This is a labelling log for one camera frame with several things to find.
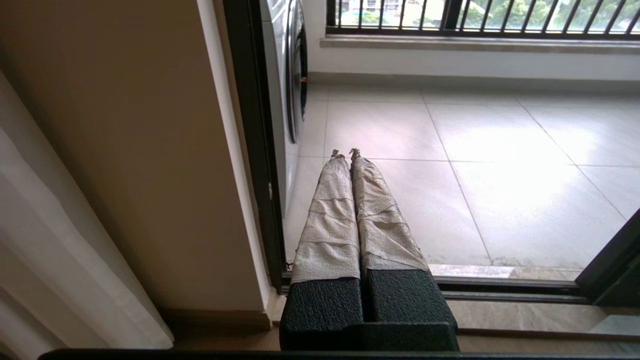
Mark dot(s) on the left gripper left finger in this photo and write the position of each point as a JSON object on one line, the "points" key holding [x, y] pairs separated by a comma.
{"points": [[325, 300]]}

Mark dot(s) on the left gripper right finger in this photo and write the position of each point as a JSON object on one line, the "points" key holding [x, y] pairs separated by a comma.
{"points": [[405, 300]]}

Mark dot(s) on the silver front-load washing machine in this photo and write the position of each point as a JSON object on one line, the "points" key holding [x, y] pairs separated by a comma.
{"points": [[280, 75]]}

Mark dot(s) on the long stone window sill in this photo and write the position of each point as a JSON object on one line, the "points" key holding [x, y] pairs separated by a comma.
{"points": [[450, 44]]}

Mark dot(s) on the white sheer curtain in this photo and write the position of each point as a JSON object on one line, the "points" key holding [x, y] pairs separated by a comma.
{"points": [[60, 260]]}

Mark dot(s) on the black balcony railing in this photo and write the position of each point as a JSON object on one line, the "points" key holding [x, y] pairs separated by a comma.
{"points": [[500, 31]]}

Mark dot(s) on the black window frame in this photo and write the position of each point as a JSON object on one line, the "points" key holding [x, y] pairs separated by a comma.
{"points": [[452, 12]]}

